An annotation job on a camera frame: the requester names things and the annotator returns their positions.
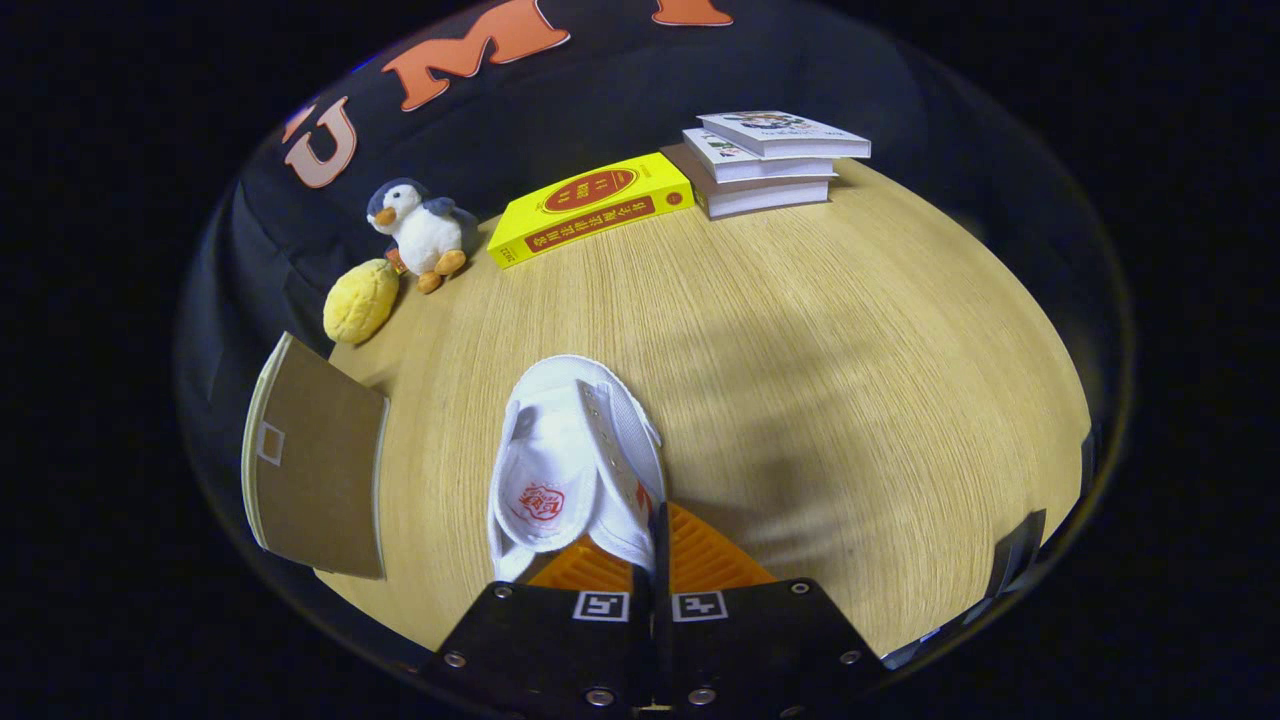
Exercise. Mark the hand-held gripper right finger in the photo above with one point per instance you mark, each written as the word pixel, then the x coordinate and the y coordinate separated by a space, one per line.
pixel 660 560

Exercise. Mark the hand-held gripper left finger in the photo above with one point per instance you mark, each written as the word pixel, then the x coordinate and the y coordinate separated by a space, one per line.
pixel 545 650

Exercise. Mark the white canvas shoe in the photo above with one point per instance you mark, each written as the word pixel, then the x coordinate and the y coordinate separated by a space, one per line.
pixel 570 450

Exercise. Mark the beige fabric storage box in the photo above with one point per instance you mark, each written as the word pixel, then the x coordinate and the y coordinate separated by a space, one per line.
pixel 320 470

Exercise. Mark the yellow book with red circle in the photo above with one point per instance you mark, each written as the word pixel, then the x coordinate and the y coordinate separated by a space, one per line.
pixel 590 210

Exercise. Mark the brown cover book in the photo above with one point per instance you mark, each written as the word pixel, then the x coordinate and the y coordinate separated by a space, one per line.
pixel 770 197

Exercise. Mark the yellow round plush toy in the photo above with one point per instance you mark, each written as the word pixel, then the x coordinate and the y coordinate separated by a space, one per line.
pixel 360 302

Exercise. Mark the penguin plush toy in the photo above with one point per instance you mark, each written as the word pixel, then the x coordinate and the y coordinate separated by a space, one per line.
pixel 425 235

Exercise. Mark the white illustrated book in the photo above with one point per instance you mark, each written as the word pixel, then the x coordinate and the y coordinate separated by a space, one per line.
pixel 760 165

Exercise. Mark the white bird print book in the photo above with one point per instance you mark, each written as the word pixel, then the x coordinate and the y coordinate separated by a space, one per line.
pixel 780 135

